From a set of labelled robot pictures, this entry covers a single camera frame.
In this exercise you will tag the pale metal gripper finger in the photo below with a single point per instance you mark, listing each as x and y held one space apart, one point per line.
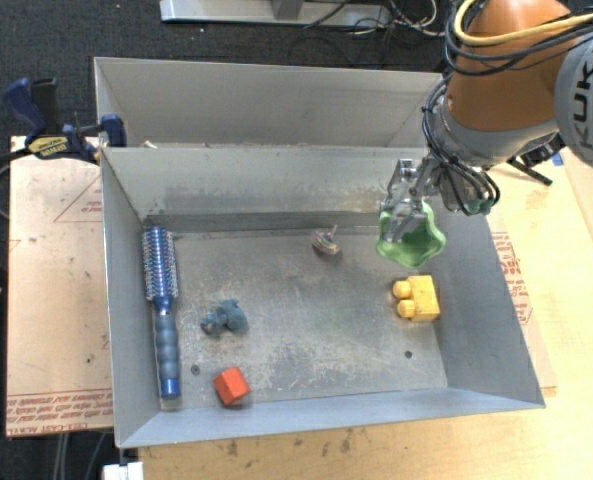
407 220
402 178

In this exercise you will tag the green star-shaped cup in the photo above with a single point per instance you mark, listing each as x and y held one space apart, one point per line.
418 248

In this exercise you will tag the yellow toy brick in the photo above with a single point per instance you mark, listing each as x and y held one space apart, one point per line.
421 298

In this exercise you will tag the grey metal bin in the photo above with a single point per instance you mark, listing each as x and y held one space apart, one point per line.
316 308

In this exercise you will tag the blue-grey toy animal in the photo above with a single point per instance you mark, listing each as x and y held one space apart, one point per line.
228 317

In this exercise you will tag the orange-red block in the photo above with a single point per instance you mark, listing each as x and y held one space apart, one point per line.
231 385

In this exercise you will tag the blue round hairbrush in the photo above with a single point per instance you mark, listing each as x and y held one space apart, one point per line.
162 278

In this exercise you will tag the brown cardboard board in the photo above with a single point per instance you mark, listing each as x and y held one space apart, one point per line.
56 288

